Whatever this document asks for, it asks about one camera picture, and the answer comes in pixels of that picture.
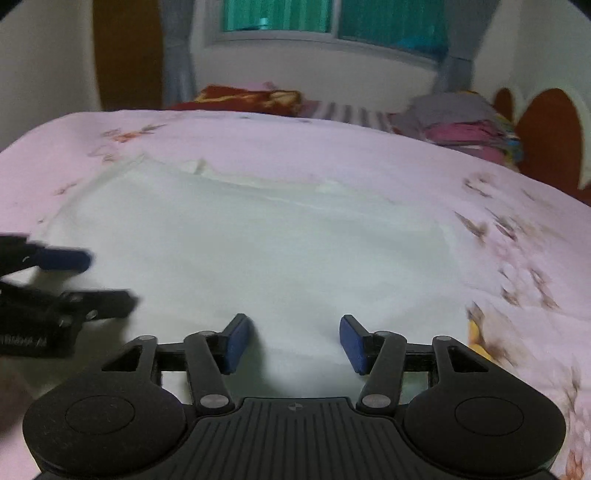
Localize white small garment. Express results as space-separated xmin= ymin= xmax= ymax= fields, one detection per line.
xmin=19 ymin=158 xmax=467 ymax=397

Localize pile of folded clothes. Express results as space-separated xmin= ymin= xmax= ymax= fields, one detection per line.
xmin=390 ymin=91 xmax=523 ymax=169

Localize pink floral bedsheet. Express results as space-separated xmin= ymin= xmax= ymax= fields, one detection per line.
xmin=1 ymin=111 xmax=590 ymax=479

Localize striped pillow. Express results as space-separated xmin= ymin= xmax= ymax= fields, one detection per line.
xmin=297 ymin=100 xmax=394 ymax=133

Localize brown wooden door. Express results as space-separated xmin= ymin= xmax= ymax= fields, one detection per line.
xmin=92 ymin=0 xmax=163 ymax=111

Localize red yellow blanket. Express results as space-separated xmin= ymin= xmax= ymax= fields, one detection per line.
xmin=170 ymin=84 xmax=304 ymax=117

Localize grey curtain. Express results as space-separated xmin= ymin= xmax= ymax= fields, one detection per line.
xmin=158 ymin=0 xmax=197 ymax=107

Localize green glass window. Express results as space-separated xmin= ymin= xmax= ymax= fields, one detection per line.
xmin=204 ymin=0 xmax=448 ymax=61

